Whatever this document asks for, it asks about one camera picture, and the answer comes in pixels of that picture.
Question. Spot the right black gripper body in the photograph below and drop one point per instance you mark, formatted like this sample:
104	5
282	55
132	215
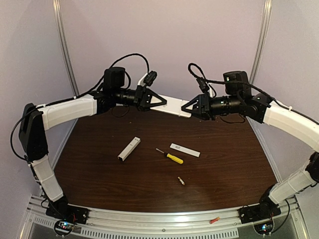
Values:
205	106

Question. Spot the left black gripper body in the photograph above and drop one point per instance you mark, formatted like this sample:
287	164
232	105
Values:
139	97

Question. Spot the white air conditioner remote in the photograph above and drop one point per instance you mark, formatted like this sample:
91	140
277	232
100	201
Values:
173	107

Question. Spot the white battery cover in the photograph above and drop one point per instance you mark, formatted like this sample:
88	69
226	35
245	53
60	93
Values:
185	150

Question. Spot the yellow handled screwdriver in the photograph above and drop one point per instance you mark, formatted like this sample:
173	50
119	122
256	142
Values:
170	156

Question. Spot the slim white remote control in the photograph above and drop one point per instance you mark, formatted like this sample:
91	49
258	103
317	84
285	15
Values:
129	149

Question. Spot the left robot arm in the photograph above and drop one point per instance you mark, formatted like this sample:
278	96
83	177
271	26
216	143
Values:
38	120

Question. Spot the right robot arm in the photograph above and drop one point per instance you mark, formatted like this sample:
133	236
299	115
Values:
262	108

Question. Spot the gold white battery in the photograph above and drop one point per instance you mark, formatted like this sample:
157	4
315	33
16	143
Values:
181	181

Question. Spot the red yellow battery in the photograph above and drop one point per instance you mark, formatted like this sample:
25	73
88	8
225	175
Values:
214	220

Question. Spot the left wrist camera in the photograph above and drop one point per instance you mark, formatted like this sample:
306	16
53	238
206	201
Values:
147	79

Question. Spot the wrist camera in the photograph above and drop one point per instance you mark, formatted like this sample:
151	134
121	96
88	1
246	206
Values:
206	87
147	79

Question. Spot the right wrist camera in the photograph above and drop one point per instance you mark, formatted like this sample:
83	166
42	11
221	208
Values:
206	87

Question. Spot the right aluminium frame post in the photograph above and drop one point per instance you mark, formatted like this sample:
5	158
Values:
264	28

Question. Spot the aluminium frame post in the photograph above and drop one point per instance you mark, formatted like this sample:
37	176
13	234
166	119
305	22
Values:
64	46
264	28

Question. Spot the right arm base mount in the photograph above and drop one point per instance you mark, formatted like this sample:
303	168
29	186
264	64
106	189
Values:
263	222

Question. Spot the curved aluminium front rail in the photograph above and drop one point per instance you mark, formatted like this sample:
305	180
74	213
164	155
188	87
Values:
108	224

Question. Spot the left aluminium frame post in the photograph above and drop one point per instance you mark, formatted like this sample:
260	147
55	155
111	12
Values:
64	46

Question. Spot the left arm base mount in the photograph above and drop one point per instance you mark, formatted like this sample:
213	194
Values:
65	224

